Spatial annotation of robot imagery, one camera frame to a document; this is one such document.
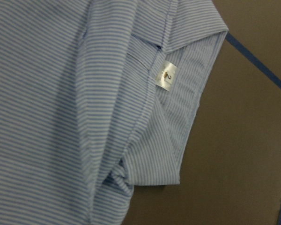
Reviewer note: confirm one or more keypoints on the blue striped button shirt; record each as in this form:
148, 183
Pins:
97, 97

